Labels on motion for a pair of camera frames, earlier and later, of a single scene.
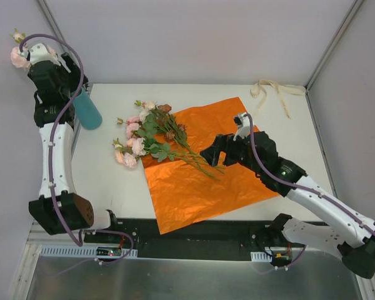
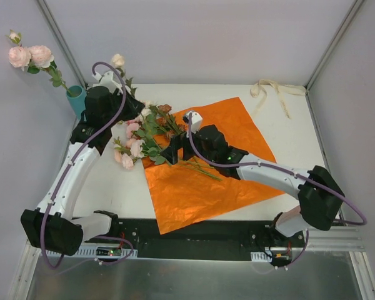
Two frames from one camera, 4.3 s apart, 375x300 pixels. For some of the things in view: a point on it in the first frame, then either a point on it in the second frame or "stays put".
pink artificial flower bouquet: [157, 132] stays put
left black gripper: [74, 67] → [131, 104]
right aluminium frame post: [351, 14] stays put
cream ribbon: [256, 89] stays put
